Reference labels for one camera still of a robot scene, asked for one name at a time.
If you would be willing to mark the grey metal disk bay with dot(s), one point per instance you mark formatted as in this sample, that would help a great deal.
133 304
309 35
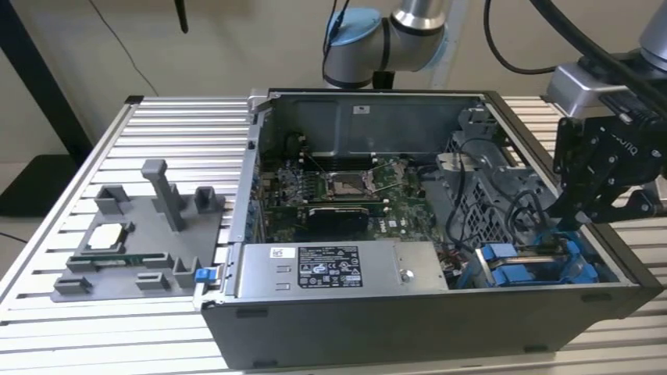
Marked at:
468 203

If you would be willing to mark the CPU socket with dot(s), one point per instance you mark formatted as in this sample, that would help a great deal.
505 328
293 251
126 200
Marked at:
348 184

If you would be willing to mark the black slanted post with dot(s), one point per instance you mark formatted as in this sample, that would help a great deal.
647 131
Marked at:
30 58

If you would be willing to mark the RAM slot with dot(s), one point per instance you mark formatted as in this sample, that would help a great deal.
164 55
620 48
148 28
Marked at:
344 202

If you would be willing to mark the green motherboard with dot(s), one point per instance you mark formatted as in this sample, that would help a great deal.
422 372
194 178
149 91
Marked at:
401 211

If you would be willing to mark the metal locking lever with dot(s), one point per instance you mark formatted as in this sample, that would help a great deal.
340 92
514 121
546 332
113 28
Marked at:
390 181

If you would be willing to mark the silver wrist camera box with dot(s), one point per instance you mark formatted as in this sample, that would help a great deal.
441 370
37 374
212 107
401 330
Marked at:
577 88

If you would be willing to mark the grey parts rack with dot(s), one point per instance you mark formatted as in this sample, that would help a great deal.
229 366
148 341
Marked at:
156 238

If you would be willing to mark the black graphics card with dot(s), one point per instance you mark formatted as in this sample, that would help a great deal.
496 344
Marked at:
336 220

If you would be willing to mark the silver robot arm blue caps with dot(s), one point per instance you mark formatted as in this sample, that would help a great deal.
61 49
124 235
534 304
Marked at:
358 58

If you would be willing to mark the hard disk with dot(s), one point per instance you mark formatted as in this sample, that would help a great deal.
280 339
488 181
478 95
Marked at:
500 252

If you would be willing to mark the blue case latch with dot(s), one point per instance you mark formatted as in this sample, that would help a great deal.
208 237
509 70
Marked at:
204 274

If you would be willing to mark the blue carrier tab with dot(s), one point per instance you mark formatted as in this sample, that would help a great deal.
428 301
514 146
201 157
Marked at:
512 275

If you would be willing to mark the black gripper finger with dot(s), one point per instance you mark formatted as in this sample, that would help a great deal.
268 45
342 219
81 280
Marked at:
604 213
568 148

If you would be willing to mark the black antenna rod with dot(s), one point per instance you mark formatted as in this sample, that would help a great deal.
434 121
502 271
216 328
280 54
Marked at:
180 15

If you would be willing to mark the green RAM stick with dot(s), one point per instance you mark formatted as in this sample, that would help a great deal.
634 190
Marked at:
136 258

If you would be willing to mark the silver power supply unit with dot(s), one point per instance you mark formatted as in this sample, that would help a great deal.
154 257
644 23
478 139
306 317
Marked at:
260 273

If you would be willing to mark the silver CPU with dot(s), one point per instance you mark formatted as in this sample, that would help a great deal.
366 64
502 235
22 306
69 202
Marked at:
105 236

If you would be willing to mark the black open PC case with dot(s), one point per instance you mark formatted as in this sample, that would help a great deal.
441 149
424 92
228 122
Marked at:
364 332

